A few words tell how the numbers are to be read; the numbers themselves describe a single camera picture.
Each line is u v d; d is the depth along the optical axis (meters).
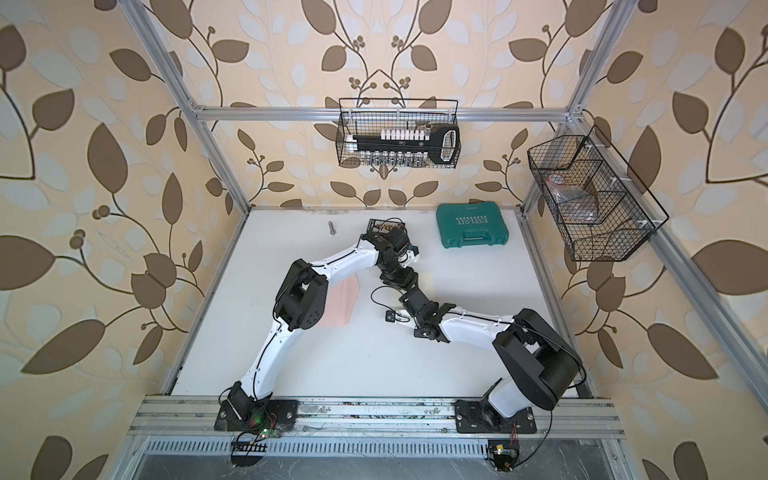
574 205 0.70
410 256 0.91
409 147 0.85
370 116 0.91
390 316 0.81
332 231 1.12
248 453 0.68
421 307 0.71
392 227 1.12
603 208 0.73
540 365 0.44
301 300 0.61
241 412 0.64
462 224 1.10
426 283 1.01
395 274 0.86
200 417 0.76
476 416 0.72
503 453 0.72
